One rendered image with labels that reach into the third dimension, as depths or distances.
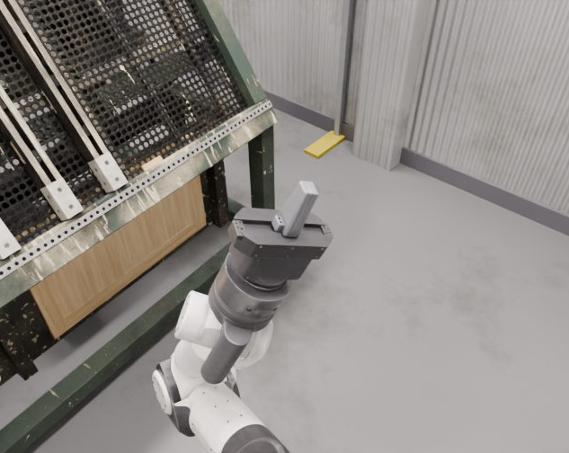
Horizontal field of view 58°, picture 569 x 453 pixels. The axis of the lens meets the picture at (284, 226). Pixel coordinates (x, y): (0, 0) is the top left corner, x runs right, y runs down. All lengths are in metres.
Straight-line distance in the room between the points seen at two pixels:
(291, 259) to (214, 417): 0.35
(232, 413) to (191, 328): 0.21
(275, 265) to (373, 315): 2.07
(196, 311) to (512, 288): 2.41
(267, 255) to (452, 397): 1.96
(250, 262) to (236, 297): 0.06
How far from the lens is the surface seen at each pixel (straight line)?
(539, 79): 3.05
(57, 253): 1.84
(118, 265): 2.40
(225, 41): 2.35
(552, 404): 2.60
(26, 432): 2.29
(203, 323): 0.68
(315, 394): 2.36
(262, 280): 0.59
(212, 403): 0.87
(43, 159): 1.84
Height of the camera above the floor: 2.05
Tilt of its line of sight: 42 degrees down
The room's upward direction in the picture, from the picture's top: straight up
